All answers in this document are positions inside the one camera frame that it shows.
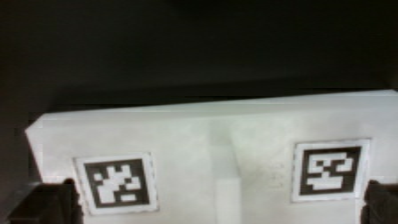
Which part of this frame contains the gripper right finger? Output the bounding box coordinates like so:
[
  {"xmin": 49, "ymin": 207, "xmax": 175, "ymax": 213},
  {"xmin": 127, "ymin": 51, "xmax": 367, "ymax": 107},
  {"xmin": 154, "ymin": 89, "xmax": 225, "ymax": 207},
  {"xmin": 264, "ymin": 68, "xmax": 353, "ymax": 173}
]
[{"xmin": 360, "ymin": 180, "xmax": 398, "ymax": 224}]

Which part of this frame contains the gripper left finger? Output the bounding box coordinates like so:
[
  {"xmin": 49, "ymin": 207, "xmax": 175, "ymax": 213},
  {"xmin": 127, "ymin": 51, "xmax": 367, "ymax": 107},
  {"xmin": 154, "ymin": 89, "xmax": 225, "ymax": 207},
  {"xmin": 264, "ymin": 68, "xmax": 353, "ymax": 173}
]
[{"xmin": 5, "ymin": 179, "xmax": 83, "ymax": 224}]

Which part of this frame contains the white cabinet body box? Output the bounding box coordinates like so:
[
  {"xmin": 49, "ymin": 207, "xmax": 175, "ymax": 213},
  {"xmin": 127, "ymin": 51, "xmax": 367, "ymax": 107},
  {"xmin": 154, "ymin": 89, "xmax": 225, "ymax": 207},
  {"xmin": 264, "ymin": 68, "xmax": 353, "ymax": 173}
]
[{"xmin": 24, "ymin": 90, "xmax": 398, "ymax": 224}]

